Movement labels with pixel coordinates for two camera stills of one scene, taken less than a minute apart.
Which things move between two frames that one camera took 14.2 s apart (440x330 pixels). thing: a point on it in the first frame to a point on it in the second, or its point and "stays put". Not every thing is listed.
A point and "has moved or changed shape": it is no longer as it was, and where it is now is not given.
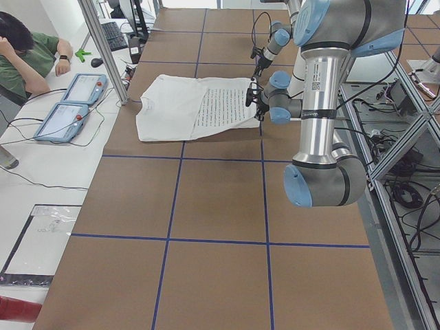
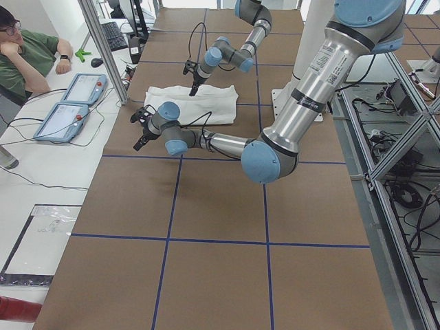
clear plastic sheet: (35, 255) stays put
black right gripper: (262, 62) to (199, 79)
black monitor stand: (137, 40) stays put
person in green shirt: (26, 58) stays put
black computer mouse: (96, 62) stays put
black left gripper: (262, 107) to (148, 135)
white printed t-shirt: (181, 107) has moved or changed shape
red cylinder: (18, 309) stays put
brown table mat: (199, 233) stays put
